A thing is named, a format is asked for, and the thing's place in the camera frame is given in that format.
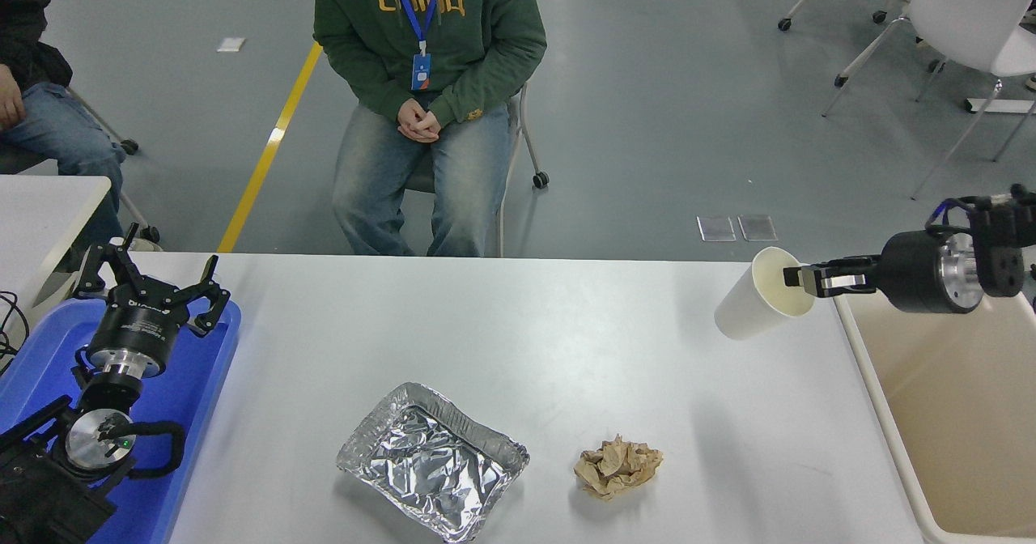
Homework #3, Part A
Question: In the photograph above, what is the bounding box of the crinkled foil tray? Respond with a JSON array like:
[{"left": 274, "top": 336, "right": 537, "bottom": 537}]
[{"left": 336, "top": 381, "right": 531, "bottom": 544}]

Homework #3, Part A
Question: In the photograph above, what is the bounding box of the white chair with chrome legs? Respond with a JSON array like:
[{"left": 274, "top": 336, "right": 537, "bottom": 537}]
[{"left": 822, "top": 0, "right": 1036, "bottom": 201}]

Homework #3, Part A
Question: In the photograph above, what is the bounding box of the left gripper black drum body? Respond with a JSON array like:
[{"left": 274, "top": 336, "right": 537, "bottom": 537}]
[{"left": 87, "top": 289, "right": 192, "bottom": 365}]

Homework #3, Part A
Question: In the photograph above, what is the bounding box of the person beside side table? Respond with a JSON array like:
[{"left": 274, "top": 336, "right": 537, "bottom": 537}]
[{"left": 0, "top": 0, "right": 163, "bottom": 252}]

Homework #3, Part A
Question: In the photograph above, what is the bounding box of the blue plastic tray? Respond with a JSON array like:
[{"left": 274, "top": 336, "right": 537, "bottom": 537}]
[{"left": 0, "top": 297, "right": 242, "bottom": 544}]

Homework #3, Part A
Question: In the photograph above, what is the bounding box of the white paper cup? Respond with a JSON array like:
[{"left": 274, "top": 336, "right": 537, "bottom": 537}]
[{"left": 714, "top": 246, "right": 817, "bottom": 341}]

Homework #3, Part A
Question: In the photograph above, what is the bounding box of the white side table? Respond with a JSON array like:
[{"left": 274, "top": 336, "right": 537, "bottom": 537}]
[{"left": 0, "top": 176, "right": 112, "bottom": 334}]

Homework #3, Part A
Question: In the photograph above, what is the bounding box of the seated person's right hand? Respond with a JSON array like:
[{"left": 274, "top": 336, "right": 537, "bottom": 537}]
[{"left": 396, "top": 98, "right": 427, "bottom": 141}]

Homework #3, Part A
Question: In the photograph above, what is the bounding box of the grey wheeled chair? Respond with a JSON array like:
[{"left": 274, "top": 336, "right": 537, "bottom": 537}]
[{"left": 0, "top": 83, "right": 160, "bottom": 244}]

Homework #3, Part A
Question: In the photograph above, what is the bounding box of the seated person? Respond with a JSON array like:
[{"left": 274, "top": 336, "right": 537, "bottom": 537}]
[{"left": 313, "top": 0, "right": 549, "bottom": 257}]

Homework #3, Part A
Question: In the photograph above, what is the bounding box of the white wheeled chair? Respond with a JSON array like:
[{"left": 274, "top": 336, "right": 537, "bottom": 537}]
[{"left": 402, "top": 83, "right": 550, "bottom": 257}]

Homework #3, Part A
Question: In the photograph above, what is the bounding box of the blue lanyard badge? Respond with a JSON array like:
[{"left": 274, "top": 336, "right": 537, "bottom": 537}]
[{"left": 385, "top": 0, "right": 448, "bottom": 92}]

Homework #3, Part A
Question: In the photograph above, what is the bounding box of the person's hand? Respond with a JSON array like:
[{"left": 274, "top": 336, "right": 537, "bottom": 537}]
[{"left": 0, "top": 66, "right": 26, "bottom": 130}]

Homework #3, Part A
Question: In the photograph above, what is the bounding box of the tan paper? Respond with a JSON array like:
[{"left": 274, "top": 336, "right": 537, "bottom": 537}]
[{"left": 574, "top": 435, "right": 664, "bottom": 503}]

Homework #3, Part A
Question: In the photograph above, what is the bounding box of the black cable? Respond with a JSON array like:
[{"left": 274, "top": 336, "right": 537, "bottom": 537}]
[{"left": 0, "top": 291, "right": 30, "bottom": 371}]

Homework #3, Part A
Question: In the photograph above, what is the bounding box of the large pale bin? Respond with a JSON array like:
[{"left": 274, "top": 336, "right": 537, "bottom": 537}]
[{"left": 822, "top": 258, "right": 1036, "bottom": 544}]

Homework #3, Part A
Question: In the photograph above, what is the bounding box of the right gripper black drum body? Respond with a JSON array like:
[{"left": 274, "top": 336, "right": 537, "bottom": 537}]
[{"left": 877, "top": 230, "right": 953, "bottom": 315}]

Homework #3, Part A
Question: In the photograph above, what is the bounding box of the white flat floor bar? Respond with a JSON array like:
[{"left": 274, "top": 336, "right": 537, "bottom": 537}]
[{"left": 967, "top": 98, "right": 1036, "bottom": 115}]

